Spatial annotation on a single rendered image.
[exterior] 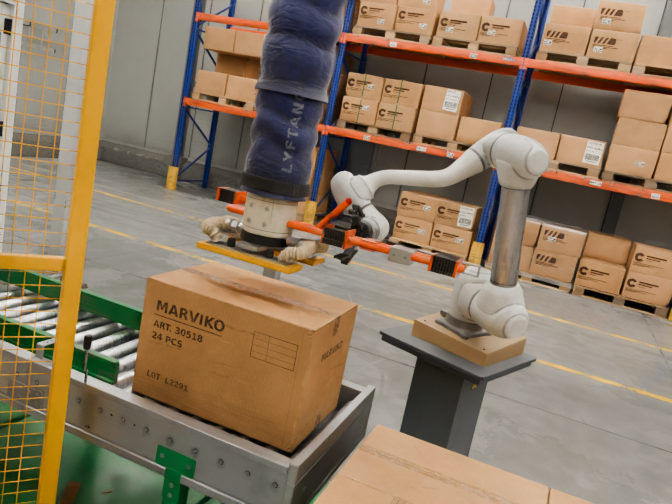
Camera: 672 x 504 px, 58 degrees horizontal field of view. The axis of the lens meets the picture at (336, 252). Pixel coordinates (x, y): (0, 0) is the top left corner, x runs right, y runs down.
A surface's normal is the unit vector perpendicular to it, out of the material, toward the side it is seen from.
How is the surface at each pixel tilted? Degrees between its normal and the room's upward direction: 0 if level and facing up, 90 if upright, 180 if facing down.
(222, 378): 90
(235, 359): 90
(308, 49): 74
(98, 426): 90
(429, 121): 90
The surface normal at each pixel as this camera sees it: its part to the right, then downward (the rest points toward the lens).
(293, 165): 0.53, 0.00
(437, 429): -0.66, 0.01
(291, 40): -0.16, -0.14
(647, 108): -0.36, 0.10
